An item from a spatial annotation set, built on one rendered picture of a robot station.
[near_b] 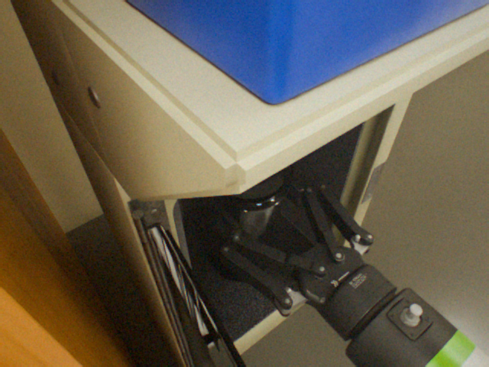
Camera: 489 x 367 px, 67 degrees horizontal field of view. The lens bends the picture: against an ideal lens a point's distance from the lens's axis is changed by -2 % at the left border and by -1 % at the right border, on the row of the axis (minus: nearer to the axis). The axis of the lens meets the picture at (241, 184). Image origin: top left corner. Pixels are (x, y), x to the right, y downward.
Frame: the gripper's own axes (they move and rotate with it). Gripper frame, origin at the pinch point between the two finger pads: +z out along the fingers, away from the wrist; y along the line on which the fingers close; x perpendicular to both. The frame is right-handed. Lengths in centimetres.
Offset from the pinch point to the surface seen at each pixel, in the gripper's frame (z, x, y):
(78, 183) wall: 34.5, 17.8, 15.2
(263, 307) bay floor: -7.2, 17.9, 2.5
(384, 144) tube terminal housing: -8.7, -7.4, -13.2
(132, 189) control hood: -12.1, -23.4, 16.7
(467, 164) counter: -7, 26, -61
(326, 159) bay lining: -2.3, -1.1, -11.7
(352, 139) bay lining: -5.3, -6.7, -11.7
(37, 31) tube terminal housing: -3.5, -27.8, 16.7
